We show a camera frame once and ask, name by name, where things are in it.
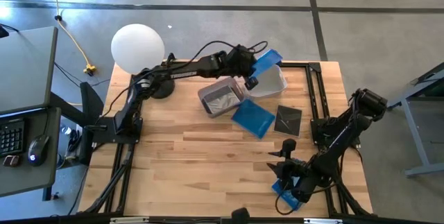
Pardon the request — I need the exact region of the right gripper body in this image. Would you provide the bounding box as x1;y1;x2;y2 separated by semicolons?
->
282;160;318;203

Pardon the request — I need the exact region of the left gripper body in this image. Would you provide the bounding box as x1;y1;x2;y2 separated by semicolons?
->
228;45;259;78

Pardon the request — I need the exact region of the blue plastic-wrapped packet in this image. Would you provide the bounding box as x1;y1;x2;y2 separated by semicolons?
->
271;178;302;212

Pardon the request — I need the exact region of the blue jewel case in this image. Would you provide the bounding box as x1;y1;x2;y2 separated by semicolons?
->
249;49;284;78
230;98;276;140

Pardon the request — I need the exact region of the white translucent plastic bin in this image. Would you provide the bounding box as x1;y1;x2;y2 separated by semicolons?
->
242;64;289;99

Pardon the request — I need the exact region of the grey translucent plastic bin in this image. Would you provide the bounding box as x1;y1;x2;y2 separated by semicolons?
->
197;77;248;119

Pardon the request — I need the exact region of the black rounded device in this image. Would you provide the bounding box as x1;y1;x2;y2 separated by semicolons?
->
231;207;250;224

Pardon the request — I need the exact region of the white globe lamp black base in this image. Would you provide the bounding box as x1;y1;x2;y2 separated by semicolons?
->
110;23;176;99

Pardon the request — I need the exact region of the black computer mouse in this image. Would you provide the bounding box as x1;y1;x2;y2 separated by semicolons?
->
27;134;51;167

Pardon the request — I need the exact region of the black keyboard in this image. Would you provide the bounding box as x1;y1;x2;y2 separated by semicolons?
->
0;118;27;157

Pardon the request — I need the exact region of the dark grey desk surface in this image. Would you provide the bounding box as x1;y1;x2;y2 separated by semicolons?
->
0;107;62;197

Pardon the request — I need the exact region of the small dark red device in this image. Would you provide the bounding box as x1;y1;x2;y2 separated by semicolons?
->
2;154;21;168

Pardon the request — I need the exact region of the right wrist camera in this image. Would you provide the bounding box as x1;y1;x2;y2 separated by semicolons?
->
281;138;298;159

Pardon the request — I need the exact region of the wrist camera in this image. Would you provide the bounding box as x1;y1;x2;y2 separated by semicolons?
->
281;138;298;159
244;76;259;92

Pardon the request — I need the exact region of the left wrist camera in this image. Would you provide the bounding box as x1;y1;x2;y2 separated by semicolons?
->
244;76;259;92

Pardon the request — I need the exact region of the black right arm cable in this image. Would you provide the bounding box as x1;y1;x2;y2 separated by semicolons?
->
275;182;334;216

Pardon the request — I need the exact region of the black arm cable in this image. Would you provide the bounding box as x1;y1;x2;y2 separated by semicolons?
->
98;40;269;121
275;182;334;216

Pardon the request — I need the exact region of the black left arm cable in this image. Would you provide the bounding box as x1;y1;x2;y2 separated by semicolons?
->
98;40;269;121

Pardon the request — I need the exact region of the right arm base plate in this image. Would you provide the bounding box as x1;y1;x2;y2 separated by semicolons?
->
310;118;361;148

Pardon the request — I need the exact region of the silver metal bracket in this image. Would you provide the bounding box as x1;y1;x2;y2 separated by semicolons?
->
110;218;150;224
304;218;343;224

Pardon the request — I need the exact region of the black aluminium extrusion frame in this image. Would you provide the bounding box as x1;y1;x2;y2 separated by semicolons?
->
81;59;374;218

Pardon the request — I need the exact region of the grey metal table frame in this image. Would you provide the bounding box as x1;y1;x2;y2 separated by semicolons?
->
383;60;444;178

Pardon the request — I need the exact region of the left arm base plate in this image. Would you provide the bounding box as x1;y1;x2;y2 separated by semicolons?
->
85;116;143;145

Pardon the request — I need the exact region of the black desk support bracket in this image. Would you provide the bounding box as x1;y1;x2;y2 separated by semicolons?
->
50;81;105;166

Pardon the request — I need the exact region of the yellow extension cable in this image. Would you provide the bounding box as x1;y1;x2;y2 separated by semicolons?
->
43;0;97;76

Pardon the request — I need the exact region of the black cable under desk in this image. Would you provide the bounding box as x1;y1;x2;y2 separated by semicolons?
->
53;61;112;88

